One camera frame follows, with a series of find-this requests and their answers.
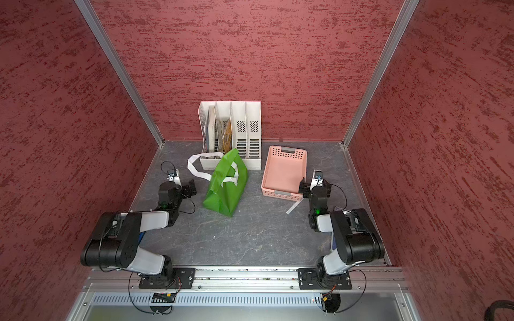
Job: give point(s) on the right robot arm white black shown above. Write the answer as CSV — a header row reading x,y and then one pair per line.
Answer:
x,y
354,236

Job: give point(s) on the left aluminium corner post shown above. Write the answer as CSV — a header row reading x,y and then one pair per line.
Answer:
x,y
88,12

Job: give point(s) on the green insulated delivery bag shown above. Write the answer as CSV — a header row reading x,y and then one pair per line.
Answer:
x,y
227,182

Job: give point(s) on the blue paperback book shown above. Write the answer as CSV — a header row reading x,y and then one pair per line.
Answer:
x,y
341,223

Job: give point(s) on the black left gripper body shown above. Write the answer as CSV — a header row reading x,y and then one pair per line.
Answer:
x,y
186,192

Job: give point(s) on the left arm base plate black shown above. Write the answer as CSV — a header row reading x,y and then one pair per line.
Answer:
x,y
178,278

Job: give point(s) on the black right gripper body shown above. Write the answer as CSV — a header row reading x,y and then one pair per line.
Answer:
x,y
306,188

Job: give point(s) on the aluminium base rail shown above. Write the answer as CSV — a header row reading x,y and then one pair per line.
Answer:
x,y
372,279

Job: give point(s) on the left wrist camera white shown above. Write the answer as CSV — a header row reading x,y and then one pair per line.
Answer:
x,y
173,176

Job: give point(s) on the right aluminium corner post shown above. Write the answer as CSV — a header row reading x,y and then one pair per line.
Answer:
x,y
406,12

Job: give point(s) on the aluminium corner post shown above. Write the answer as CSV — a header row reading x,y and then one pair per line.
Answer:
x,y
88,12
406,12

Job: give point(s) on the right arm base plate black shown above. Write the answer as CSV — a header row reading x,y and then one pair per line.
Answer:
x,y
311,279

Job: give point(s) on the pink perforated plastic basket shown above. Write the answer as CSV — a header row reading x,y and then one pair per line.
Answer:
x,y
285,168

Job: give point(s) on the blue stapler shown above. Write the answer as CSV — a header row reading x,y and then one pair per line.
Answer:
x,y
141,236

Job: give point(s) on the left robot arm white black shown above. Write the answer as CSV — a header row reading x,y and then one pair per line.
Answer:
x,y
115,241

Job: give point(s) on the white magazine file organizer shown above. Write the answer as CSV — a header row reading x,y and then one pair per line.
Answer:
x,y
245,132

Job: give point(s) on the books in file organizer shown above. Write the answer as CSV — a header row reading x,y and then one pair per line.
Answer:
x,y
214,120

